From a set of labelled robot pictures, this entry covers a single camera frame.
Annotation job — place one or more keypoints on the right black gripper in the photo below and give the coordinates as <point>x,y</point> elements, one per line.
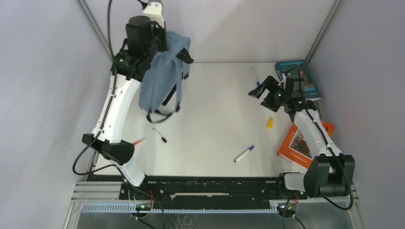
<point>273,86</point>

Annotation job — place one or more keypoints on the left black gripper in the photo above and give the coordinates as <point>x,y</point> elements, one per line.
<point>162,29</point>

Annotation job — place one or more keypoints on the teal Humor book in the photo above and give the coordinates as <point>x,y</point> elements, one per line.
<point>292,68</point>

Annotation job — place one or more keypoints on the blue-grey student backpack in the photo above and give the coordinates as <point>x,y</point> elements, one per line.
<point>164,78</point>

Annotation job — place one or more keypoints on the orange Good Morning book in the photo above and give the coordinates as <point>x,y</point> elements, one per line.
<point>295,149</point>

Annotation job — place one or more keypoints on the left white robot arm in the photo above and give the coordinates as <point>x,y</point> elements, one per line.
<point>106,137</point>

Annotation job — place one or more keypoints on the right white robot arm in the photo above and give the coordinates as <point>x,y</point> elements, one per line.
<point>330,173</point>

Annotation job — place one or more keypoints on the white marker blue cap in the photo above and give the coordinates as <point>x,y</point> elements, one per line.
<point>253,72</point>

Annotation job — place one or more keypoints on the yellow highlighter cap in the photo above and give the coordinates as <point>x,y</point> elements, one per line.
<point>270,123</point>

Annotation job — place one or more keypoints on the white marker purple cap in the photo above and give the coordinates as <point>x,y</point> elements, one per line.
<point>239,157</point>

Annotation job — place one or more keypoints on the white marker black cap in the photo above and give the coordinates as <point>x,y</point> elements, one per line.
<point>160,135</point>

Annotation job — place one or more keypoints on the red pen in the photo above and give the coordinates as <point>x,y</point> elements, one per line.
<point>139,141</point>

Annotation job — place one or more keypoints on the left aluminium corner post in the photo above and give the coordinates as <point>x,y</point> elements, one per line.
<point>94,26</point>

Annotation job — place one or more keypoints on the aluminium corner post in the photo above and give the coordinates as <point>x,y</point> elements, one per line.
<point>323,29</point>
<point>94,26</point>

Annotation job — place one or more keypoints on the right aluminium corner post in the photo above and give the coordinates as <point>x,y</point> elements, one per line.
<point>323,29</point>

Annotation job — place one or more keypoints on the black mounting rail base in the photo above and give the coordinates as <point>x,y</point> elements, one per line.
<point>210,193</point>

